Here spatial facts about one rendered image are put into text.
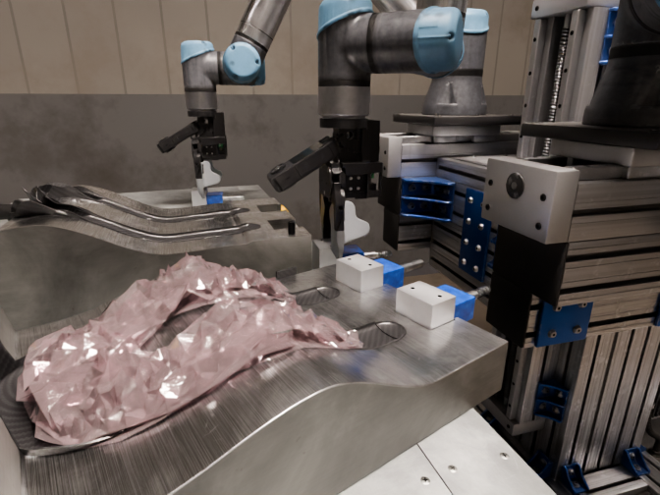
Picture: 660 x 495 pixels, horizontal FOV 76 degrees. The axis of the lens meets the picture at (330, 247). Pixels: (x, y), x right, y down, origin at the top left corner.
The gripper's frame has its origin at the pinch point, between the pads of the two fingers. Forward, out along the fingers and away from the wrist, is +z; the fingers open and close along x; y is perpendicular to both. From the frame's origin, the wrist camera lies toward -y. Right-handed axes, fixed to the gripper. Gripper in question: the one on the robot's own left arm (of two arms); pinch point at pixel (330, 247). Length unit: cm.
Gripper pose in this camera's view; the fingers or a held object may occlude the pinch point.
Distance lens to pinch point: 68.8
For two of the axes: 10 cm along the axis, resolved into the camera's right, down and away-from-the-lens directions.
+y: 9.7, -0.8, 2.4
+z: 0.0, 9.5, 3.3
